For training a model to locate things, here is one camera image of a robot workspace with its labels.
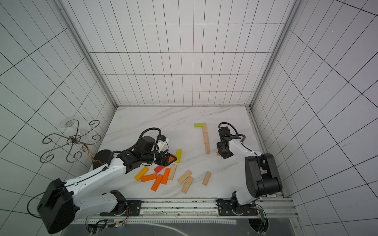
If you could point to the yellow-orange wooden block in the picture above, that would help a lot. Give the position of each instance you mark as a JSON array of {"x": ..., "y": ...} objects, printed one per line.
[{"x": 141, "y": 173}]

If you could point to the red wooden block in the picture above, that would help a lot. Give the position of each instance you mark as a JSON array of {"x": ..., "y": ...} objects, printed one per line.
[{"x": 158, "y": 169}]

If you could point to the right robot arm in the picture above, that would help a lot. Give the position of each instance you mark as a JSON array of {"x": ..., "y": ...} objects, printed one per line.
[{"x": 262, "y": 177}]

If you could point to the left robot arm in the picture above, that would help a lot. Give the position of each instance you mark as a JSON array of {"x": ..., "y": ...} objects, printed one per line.
[{"x": 64, "y": 202}]

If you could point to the yellow-green block upper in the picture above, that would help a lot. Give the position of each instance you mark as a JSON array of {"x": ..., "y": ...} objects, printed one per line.
[{"x": 178, "y": 155}]

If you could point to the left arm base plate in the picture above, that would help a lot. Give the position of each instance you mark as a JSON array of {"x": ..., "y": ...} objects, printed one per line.
[{"x": 128, "y": 208}]

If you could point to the dark oval stand base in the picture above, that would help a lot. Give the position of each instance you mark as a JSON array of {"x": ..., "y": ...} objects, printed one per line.
[{"x": 100, "y": 158}]

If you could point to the orange block upright middle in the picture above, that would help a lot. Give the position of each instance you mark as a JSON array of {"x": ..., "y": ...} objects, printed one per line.
[{"x": 165, "y": 176}]

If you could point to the orange block upper diagonal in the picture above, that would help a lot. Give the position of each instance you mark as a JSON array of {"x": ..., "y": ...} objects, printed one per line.
[{"x": 171, "y": 159}]

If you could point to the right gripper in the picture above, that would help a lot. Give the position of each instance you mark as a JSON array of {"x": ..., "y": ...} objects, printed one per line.
[{"x": 222, "y": 148}]

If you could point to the natural block beside orange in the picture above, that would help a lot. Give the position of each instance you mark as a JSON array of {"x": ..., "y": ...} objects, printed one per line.
[{"x": 172, "y": 172}]

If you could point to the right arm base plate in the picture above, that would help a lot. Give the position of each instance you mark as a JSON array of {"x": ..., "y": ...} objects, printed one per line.
[{"x": 233, "y": 208}]

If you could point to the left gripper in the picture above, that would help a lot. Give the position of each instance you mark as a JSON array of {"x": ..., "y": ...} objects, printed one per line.
[{"x": 165, "y": 163}]

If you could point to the long orange block bottom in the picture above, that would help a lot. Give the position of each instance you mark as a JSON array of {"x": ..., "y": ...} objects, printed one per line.
[{"x": 157, "y": 183}]

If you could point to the natural block diagonal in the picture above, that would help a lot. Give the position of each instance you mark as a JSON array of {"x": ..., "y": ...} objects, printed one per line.
[
  {"x": 184, "y": 177},
  {"x": 204, "y": 127},
  {"x": 187, "y": 184}
]

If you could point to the orange block lying horizontal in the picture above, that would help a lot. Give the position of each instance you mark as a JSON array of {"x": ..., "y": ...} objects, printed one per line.
[{"x": 149, "y": 177}]

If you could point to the aluminium mounting rail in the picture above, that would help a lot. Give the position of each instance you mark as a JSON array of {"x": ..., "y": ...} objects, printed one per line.
[{"x": 191, "y": 210}]

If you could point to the ornate metal wire stand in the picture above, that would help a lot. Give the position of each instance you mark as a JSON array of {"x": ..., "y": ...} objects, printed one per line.
[{"x": 73, "y": 140}]

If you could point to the electronics board with wires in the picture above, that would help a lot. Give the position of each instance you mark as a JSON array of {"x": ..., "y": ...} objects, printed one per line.
[{"x": 95, "y": 228}]

